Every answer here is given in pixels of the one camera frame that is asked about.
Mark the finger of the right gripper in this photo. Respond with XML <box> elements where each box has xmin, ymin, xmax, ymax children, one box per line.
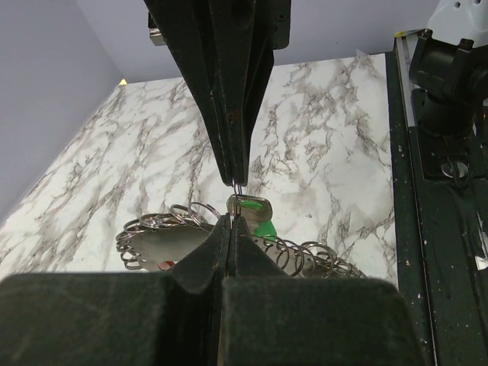
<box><xmin>145</xmin><ymin>1</ymin><xmax>233</xmax><ymax>185</ymax></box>
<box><xmin>228</xmin><ymin>1</ymin><xmax>274</xmax><ymax>185</ymax></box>

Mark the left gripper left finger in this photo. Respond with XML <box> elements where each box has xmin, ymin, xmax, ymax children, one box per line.
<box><xmin>1</xmin><ymin>216</ymin><xmax>230</xmax><ymax>365</ymax></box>

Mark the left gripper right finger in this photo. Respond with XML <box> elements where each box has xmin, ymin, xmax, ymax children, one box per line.
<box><xmin>223</xmin><ymin>217</ymin><xmax>423</xmax><ymax>365</ymax></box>

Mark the grey spiky metal ring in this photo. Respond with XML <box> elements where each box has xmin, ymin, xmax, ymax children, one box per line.
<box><xmin>115</xmin><ymin>201</ymin><xmax>369</xmax><ymax>279</ymax></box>

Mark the silver key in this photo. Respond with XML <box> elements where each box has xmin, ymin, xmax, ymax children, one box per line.
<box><xmin>226</xmin><ymin>194</ymin><xmax>273</xmax><ymax>232</ymax></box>

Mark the green key tag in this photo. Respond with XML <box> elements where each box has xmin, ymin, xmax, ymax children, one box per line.
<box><xmin>239</xmin><ymin>197</ymin><xmax>277</xmax><ymax>239</ymax></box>

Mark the black mounting base plate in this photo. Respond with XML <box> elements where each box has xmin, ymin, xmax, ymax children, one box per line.
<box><xmin>385</xmin><ymin>51</ymin><xmax>487</xmax><ymax>365</ymax></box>

